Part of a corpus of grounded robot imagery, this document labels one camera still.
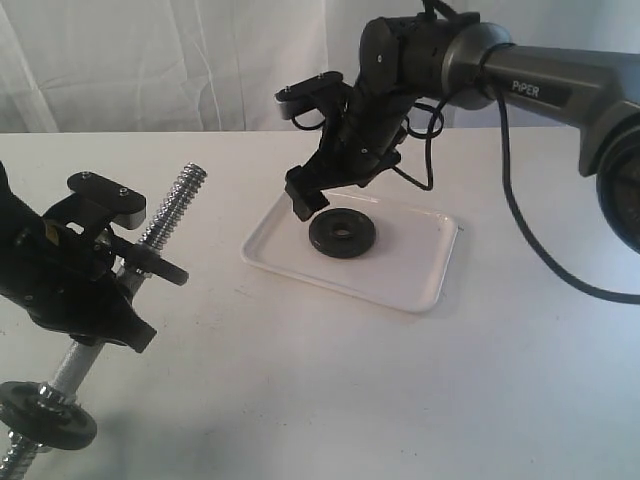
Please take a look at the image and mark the black weight plate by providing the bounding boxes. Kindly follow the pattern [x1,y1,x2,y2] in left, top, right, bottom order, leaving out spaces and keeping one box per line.
[308,208,377,260]

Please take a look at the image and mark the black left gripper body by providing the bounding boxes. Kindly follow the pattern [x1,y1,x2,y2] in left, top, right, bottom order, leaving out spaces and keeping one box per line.
[1,194,124,336]

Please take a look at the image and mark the white backdrop curtain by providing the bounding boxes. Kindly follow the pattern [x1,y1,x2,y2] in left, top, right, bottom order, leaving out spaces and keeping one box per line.
[0,0,640,135]

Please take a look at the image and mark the chrome star collar nut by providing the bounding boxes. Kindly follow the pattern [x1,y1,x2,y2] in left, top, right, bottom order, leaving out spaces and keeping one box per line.
[36,382,75,413]

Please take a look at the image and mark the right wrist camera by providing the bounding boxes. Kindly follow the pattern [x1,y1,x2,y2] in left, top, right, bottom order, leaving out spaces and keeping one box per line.
[274,71,351,120]

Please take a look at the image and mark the chrome dumbbell bar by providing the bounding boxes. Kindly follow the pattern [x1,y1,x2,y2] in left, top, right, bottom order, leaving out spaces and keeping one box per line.
[1,163,207,479]

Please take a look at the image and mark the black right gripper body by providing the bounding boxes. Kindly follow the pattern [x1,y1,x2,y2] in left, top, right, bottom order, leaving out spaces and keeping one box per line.
[303,79,415,190]

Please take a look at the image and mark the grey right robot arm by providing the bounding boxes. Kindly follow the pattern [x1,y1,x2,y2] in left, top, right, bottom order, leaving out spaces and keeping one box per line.
[275,12,639,248]

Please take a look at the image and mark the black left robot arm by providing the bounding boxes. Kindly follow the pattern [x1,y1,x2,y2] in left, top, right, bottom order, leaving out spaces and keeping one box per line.
[1,172,189,353]

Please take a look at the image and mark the black rubber washer disc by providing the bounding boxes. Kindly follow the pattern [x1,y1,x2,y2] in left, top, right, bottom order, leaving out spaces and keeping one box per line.
[1,381,97,450]

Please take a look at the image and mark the white rectangular tray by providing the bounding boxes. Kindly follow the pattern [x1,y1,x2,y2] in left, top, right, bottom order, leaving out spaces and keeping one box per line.
[241,189,459,313]

